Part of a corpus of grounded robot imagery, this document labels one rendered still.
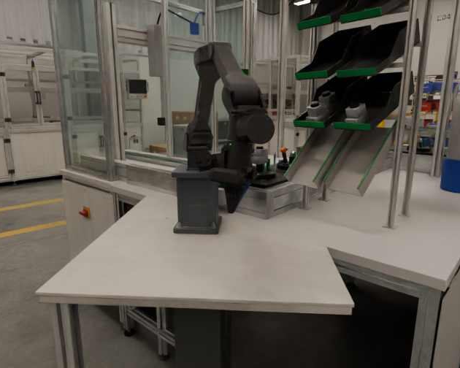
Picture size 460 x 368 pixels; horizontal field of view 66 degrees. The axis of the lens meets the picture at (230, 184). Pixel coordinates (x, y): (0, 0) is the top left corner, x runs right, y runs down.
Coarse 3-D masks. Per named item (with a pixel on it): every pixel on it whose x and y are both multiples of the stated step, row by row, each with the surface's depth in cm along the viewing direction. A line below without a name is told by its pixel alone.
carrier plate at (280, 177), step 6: (276, 174) 153; (282, 174) 153; (246, 180) 140; (252, 180) 140; (258, 180) 140; (270, 180) 140; (276, 180) 140; (282, 180) 141; (258, 186) 135; (264, 186) 133; (270, 186) 135
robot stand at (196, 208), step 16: (176, 176) 110; (192, 176) 110; (208, 176) 109; (192, 192) 112; (208, 192) 112; (192, 208) 113; (208, 208) 113; (176, 224) 118; (192, 224) 114; (208, 224) 114
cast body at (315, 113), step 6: (312, 102) 120; (318, 102) 118; (312, 108) 118; (318, 108) 118; (324, 108) 119; (312, 114) 120; (318, 114) 118; (324, 114) 119; (312, 120) 119; (318, 120) 119
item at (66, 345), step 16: (64, 304) 82; (64, 320) 83; (160, 320) 175; (176, 320) 121; (192, 320) 120; (208, 320) 120; (224, 320) 137; (64, 336) 84; (80, 336) 88; (176, 336) 122; (192, 336) 122; (208, 336) 121; (224, 336) 138; (64, 352) 86; (80, 352) 88; (160, 352) 179; (176, 352) 124; (192, 352) 123; (208, 352) 123; (224, 352) 139
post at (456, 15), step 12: (456, 0) 181; (456, 12) 183; (456, 24) 183; (456, 36) 184; (456, 48) 185; (444, 72) 190; (444, 84) 191; (444, 96) 193; (444, 108) 194; (444, 120) 194; (444, 132) 194; (432, 168) 201
